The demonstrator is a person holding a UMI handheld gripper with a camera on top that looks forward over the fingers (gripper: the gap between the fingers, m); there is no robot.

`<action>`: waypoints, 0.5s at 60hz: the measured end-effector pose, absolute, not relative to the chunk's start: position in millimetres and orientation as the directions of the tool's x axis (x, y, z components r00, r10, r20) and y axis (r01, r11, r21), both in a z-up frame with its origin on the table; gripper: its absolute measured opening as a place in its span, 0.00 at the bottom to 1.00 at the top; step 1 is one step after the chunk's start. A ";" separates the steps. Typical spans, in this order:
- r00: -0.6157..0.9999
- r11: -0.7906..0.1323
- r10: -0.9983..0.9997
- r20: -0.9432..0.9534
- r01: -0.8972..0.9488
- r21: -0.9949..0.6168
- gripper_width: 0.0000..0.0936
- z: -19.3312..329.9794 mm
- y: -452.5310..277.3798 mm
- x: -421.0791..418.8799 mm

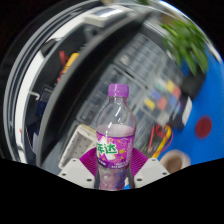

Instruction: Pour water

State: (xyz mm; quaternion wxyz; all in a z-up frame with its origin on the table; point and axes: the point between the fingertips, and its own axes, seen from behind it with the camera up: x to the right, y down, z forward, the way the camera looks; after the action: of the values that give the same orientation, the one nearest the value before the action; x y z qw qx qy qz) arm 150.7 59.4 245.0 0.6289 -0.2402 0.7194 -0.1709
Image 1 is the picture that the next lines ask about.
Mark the dark grey shelf unit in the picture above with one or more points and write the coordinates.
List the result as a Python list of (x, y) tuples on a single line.
[(66, 96)]

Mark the green potted plant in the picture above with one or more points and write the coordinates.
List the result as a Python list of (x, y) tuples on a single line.
[(185, 43)]

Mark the grey small-drawer cabinet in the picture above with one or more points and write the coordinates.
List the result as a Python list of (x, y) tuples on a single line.
[(100, 96), (146, 56), (146, 130)]

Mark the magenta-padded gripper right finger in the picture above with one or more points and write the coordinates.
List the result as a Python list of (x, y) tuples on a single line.
[(150, 170)]

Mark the white pegboard bin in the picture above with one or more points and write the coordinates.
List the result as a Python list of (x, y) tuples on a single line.
[(78, 143)]

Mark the black box with white label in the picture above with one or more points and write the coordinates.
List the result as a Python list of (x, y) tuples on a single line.
[(184, 113)]

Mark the beige mug with dotted pattern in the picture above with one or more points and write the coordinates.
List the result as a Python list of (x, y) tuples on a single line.
[(175, 161)]

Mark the clear organizer with coloured parts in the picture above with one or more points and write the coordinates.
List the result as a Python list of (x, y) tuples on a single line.
[(161, 100)]

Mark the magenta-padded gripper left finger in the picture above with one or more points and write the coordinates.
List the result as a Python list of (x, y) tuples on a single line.
[(75, 171)]

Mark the flat round red coaster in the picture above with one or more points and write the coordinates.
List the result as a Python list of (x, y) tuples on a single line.
[(203, 127)]

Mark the clear bottle with purple label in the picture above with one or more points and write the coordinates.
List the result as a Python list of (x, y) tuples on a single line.
[(115, 143)]

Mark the black zip case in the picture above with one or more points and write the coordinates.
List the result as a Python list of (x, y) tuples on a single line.
[(193, 85)]

